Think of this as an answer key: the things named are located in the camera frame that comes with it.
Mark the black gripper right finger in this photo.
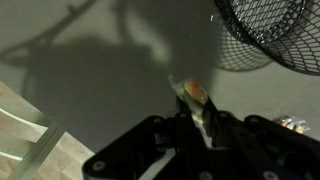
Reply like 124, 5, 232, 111
203, 98, 320, 180

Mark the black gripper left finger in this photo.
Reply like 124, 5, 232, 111
82, 96, 208, 180

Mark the small toy burger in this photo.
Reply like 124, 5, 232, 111
272, 114, 312, 135
167, 74, 210, 116

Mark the light wooden bar chair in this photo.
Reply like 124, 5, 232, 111
0, 104, 67, 180

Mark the black wire mesh basket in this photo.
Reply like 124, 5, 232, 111
209, 0, 320, 76

